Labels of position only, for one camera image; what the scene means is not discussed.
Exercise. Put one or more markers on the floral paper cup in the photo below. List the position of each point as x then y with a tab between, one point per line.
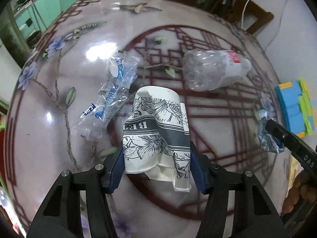
156	137

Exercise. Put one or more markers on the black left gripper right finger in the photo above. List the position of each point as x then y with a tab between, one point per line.
254	213

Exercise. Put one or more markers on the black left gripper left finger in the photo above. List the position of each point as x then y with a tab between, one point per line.
59	215

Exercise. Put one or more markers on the red handled mop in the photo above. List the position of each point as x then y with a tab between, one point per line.
36	12

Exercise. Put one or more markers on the wooden chair by wall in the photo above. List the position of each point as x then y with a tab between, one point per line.
237	11

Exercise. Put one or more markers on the red green trash bin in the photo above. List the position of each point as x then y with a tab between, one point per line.
2	168

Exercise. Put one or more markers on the dark kitchen waste bin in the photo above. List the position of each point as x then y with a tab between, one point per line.
33	38

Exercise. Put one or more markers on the blue green box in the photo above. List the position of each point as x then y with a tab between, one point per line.
298	114

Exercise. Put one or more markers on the right hand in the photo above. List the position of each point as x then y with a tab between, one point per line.
298	189

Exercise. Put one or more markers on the clear plastic water bottle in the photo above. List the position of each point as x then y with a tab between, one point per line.
213	69

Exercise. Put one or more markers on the crushed clear blue bottle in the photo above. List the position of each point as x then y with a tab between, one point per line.
121	72

